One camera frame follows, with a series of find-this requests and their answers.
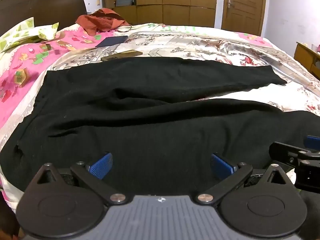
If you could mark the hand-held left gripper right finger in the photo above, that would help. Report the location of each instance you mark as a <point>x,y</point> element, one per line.
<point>221,166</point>

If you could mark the grey box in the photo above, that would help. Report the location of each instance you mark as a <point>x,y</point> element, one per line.
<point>124,0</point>

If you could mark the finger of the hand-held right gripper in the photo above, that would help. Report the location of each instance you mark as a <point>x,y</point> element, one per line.
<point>312,142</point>
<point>282,150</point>

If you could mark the dark wooden headboard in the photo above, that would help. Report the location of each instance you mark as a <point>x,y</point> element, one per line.
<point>37,7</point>

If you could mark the green leaf print pillow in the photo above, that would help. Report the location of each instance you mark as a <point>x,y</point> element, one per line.
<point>48,31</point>
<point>15,35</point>

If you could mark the flat brown box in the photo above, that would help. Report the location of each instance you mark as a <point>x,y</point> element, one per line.
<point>121,55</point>

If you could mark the pink floral blanket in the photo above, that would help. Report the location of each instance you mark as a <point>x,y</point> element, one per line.
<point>25,60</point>

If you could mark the black pants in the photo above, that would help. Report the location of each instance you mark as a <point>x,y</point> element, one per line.
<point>150,120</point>

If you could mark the wooden wardrobe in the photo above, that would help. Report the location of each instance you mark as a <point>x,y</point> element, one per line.
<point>175,2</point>

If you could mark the silver floral bedspread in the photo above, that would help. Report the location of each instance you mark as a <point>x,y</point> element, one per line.
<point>200,45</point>

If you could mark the brown fuzzy clothing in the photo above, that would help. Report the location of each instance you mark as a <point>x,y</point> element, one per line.
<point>7,222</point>

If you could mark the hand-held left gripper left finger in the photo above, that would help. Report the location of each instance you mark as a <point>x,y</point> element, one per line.
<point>101,166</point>

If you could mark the dark blue notebook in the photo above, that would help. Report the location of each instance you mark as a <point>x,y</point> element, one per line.
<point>111,41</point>

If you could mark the wooden door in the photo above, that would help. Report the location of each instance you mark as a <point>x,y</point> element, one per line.
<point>243,5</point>

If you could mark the red-brown cloth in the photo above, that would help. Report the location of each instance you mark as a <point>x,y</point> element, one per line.
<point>100,21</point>

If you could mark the wooden nightstand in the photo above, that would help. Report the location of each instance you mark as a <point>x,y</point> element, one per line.
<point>306,57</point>

